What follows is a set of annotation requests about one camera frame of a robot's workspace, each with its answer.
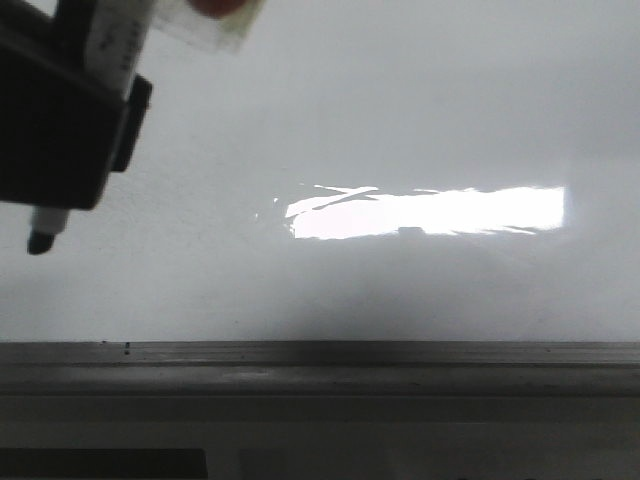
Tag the white black dry-erase marker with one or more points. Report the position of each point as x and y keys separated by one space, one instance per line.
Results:
x=117 y=33

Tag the red round magnet with tape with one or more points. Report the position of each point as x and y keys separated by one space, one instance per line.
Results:
x=220 y=20

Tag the white whiteboard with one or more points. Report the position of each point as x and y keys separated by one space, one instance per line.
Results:
x=363 y=170

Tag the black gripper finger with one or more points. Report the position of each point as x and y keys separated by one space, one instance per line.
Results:
x=62 y=132

